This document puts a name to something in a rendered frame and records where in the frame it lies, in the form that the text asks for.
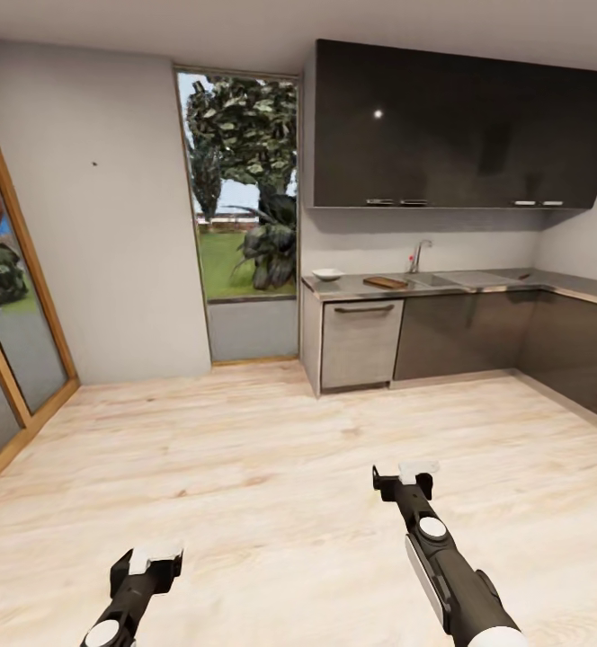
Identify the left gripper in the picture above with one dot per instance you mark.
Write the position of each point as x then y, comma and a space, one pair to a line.
157, 579

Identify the drop in sink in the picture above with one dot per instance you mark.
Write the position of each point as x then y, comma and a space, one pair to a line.
455, 278

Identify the dishwasher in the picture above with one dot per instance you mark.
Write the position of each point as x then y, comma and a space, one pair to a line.
359, 342

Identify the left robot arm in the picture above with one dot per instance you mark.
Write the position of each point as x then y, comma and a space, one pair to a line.
146, 570

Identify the fixed window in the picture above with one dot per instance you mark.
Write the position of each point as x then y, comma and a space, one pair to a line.
241, 136

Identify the door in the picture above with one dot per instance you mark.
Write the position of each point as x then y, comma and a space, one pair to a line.
37, 371

